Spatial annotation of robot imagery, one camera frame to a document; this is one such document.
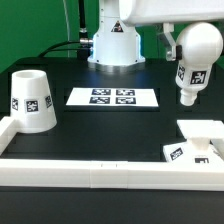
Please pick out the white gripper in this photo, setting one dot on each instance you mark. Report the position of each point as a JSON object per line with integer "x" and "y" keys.
{"x": 166, "y": 12}

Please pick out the white lamp hood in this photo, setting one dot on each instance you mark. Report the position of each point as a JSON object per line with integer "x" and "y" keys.
{"x": 31, "y": 102}

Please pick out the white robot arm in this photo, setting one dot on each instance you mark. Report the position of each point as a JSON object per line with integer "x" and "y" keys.
{"x": 117, "y": 45}

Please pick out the white marker sheet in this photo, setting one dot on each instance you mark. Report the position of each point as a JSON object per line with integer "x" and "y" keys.
{"x": 112, "y": 97}

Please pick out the white lamp bulb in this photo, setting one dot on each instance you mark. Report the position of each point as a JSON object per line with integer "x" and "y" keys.
{"x": 202, "y": 44}

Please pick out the white frame wall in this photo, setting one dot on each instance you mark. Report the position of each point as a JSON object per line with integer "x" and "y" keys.
{"x": 106, "y": 174}

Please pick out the white lamp base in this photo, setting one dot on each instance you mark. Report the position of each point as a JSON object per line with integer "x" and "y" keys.
{"x": 196, "y": 149}

